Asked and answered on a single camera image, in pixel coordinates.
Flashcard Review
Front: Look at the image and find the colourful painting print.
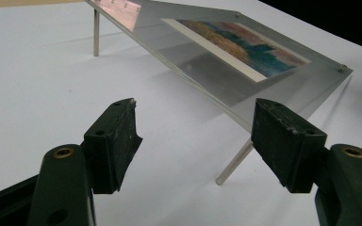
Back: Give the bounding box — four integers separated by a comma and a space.
161, 18, 312, 83

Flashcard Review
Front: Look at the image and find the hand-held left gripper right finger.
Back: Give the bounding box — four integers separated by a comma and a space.
250, 97, 362, 226

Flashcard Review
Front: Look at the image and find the clear acrylic picture frame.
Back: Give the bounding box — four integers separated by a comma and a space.
84, 0, 354, 186

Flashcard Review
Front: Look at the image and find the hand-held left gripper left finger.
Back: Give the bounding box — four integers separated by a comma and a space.
26, 97, 143, 226

